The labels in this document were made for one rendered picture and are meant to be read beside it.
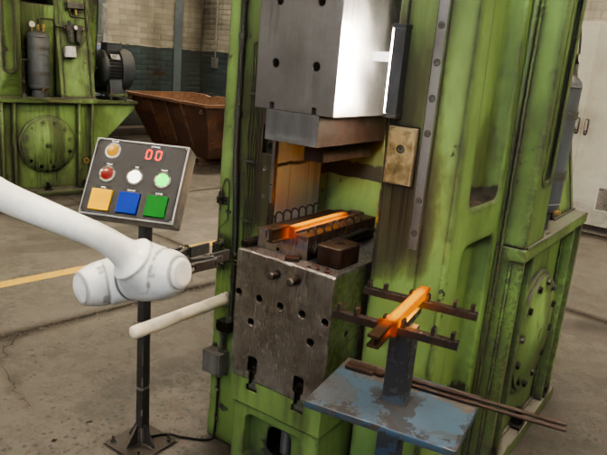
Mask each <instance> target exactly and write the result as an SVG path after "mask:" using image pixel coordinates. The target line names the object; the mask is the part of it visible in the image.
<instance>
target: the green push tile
mask: <svg viewBox="0 0 607 455"><path fill-rule="evenodd" d="M168 201H169V198H168V197H163V196H155V195H147V198H146V203H145V209H144V213H143V216H144V217H150V218H163V219H164V218H165V213H166V210H167V206H168Z"/></svg>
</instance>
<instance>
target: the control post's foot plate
mask: <svg viewBox="0 0 607 455"><path fill-rule="evenodd" d="M139 432H140V430H139V425H135V424H134V426H133V427H132V428H130V429H128V430H126V431H124V432H121V433H119V434H118V435H116V436H115V435H112V438H111V439H109V440H107V441H105V442H104V443H103V444H104V445H105V446H107V447H108V448H109V449H110V450H112V451H115V452H116V453H117V454H118V455H159V454H161V453H162V452H163V451H164V450H167V449H169V448H171V447H172V446H173V445H174V444H176V443H178V441H177V440H176V439H174V438H172V437H171V436H170V434H169V433H168V434H167V435H162V436H155V437H151V435H153V434H158V433H164V432H161V431H159V430H158V429H156V428H154V427H153V426H152V425H150V424H149V430H148V427H147V425H144V428H143V443H142V444H140V443H139Z"/></svg>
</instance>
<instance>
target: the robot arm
mask: <svg viewBox="0 0 607 455"><path fill-rule="evenodd" d="M0 212H2V213H5V214H6V215H8V216H11V217H13V218H17V219H20V220H22V221H24V222H27V223H29V224H32V225H35V226H36V227H39V228H43V229H46V230H48V231H51V232H53V233H55V234H58V235H61V236H63V237H66V238H69V239H72V240H74V241H77V242H79V243H81V244H83V245H85V246H89V247H91V248H93V249H95V250H97V251H98V252H100V253H101V254H102V255H104V256H105V257H106V258H105V259H102V260H98V261H96V262H93V263H91V264H89V265H86V266H84V267H82V268H81V269H79V270H78V272H76V273H75V274H74V276H73V282H72V286H73V291H74V294H75V296H76V298H77V299H78V301H79V302H80V303H81V304H83V305H87V306H105V305H109V304H112V305H115V304H118V303H121V302H130V301H141V302H154V301H161V300H166V299H170V298H172V297H174V296H176V295H178V294H180V293H182V292H183V291H184V290H185V289H186V287H187V285H188V284H189V282H190V280H191V275H192V274H195V273H198V272H201V271H205V270H210V269H213V268H217V267H218V263H221V262H224V261H227V260H229V249H225V250H221V251H219V252H215V253H212V254H210V255H209V256H201V257H195V256H199V255H205V254H208V253H209V252H210V243H208V242H207V243H203V244H200V245H197V246H190V248H189V245H185V248H182V246H177V247H174V248H171V249H167V247H165V246H160V245H157V244H156V243H153V242H151V241H149V240H147V239H145V238H140V239H137V240H134V239H131V238H129V237H126V236H125V235H123V234H121V233H119V232H118V231H116V230H114V229H113V228H111V227H108V226H106V225H104V224H102V223H100V222H98V221H96V220H94V219H92V218H89V217H86V216H84V215H82V214H80V213H78V212H76V211H74V210H71V209H68V208H65V207H63V206H62V205H60V204H57V203H55V202H53V201H50V200H47V199H45V198H43V197H41V196H39V195H36V194H34V193H32V192H30V191H28V190H25V189H23V188H20V187H18V186H16V185H14V184H12V183H11V182H9V181H7V180H5V179H3V178H2V177H0Z"/></svg>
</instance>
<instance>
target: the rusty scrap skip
mask: <svg viewBox="0 0 607 455"><path fill-rule="evenodd" d="M126 93H127V95H128V96H129V99H130V100H134V101H137V104H135V111H136V113H137V114H138V115H139V117H140V119H141V121H142V123H143V125H144V127H145V130H146V131H147V133H148V134H149V136H150V138H151V140H152V142H153V144H167V145H175V146H183V147H190V148H191V149H192V151H193V152H194V153H195V155H196V160H195V165H210V164H221V155H222V141H223V126H224V112H225V98H224V97H218V96H216V97H210V96H208V95H206V94H201V93H195V92H179V91H136V90H127V91H126Z"/></svg>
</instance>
